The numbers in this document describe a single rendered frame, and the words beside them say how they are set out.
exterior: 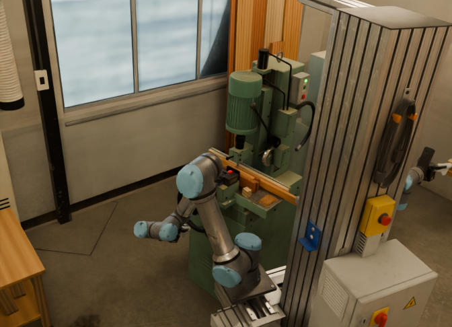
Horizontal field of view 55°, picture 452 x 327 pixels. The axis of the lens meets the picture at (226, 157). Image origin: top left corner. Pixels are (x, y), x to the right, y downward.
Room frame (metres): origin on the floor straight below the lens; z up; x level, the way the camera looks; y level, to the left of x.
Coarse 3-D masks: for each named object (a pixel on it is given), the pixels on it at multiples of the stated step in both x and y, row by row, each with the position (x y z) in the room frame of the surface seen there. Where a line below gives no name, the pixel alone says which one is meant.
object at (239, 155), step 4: (244, 144) 2.26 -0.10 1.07; (248, 144) 2.27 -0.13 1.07; (232, 148) 2.20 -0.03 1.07; (244, 148) 2.21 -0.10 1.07; (248, 148) 2.22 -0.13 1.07; (252, 148) 2.25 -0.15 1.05; (232, 152) 2.18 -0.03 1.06; (236, 152) 2.16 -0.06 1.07; (240, 152) 2.16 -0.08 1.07; (244, 152) 2.19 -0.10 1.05; (248, 152) 2.22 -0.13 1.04; (236, 156) 2.16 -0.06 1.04; (240, 156) 2.17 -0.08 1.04; (244, 156) 2.20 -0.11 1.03; (248, 156) 2.23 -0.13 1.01; (232, 160) 2.17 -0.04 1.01; (236, 160) 2.16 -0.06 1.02; (240, 160) 2.16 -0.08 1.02
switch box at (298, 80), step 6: (294, 78) 2.34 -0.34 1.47; (300, 78) 2.31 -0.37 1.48; (306, 78) 2.35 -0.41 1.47; (294, 84) 2.33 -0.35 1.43; (300, 84) 2.31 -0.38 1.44; (306, 84) 2.36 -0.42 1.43; (294, 90) 2.33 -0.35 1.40; (300, 90) 2.32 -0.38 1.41; (306, 90) 2.37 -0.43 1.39; (294, 96) 2.32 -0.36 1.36; (300, 96) 2.32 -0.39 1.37; (306, 96) 2.38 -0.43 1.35; (294, 102) 2.32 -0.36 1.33; (300, 102) 2.33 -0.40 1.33
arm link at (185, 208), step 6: (198, 156) 1.53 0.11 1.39; (210, 156) 1.49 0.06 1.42; (216, 156) 1.51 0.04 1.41; (216, 162) 1.48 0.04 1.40; (222, 168) 1.50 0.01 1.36; (186, 198) 1.56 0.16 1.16; (180, 204) 1.58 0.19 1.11; (186, 204) 1.56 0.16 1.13; (192, 204) 1.55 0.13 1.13; (180, 210) 1.57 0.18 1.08; (186, 210) 1.56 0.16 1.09; (192, 210) 1.57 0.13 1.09; (174, 216) 1.58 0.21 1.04; (180, 216) 1.57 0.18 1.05; (186, 216) 1.57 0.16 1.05; (180, 222) 1.56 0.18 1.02
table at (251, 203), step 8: (240, 192) 2.01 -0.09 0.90; (256, 192) 2.02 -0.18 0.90; (264, 192) 2.03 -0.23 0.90; (232, 200) 1.97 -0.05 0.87; (240, 200) 1.97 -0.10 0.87; (248, 200) 1.94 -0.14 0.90; (256, 200) 1.95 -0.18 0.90; (280, 200) 1.97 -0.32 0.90; (224, 208) 1.92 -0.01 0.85; (248, 208) 1.94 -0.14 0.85; (256, 208) 1.90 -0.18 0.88; (264, 208) 1.88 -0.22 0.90; (272, 208) 1.90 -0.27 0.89; (280, 208) 1.96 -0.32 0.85; (264, 216) 1.87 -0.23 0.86
